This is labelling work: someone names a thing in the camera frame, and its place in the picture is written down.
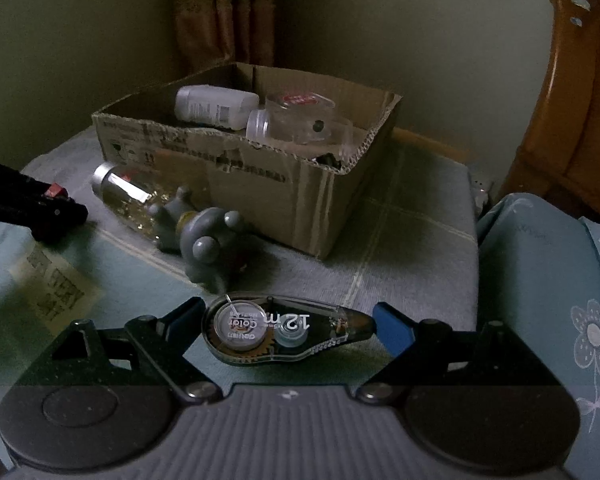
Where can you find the wooden bed headboard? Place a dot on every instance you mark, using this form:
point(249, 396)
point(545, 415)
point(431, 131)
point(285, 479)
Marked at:
point(570, 135)

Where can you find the small dark red toy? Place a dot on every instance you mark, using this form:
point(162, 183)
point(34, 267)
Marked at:
point(56, 191)

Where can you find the clear correction tape dispenser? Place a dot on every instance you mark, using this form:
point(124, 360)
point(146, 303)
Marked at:
point(290, 330)

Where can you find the printed paper label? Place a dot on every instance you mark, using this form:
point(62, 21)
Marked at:
point(60, 290)

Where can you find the blue floral bed sheet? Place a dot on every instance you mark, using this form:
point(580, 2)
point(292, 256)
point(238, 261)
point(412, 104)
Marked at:
point(530, 285)

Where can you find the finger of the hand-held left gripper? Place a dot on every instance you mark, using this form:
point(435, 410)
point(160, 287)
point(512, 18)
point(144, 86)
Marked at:
point(10, 180)
point(55, 217)

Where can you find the large white headboard sticker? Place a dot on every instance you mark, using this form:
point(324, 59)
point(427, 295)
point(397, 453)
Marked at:
point(578, 1)

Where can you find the cardboard box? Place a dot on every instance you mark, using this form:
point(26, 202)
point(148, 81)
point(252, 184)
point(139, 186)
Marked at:
point(280, 200)

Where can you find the clear bulb-shaped bottle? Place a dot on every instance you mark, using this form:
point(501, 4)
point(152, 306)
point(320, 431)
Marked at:
point(260, 124)

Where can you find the beige patterned curtain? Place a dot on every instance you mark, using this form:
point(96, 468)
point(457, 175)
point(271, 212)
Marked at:
point(215, 15)

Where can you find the grey animal figurine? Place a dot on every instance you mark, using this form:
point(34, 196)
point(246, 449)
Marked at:
point(205, 250)

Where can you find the white wall socket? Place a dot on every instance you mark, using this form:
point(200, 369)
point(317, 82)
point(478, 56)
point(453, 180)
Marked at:
point(481, 191)

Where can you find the red and white cube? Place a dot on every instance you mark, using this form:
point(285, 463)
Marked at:
point(295, 98)

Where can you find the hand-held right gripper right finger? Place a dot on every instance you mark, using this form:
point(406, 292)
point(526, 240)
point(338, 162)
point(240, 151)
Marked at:
point(392, 327)

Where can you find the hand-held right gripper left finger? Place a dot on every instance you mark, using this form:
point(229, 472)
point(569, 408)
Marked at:
point(187, 316)

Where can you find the white plastic bottle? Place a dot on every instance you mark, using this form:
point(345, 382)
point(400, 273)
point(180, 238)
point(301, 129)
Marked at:
point(210, 105)

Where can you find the glass bottle with silver cap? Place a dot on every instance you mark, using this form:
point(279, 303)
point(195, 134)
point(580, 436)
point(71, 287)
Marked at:
point(125, 195)

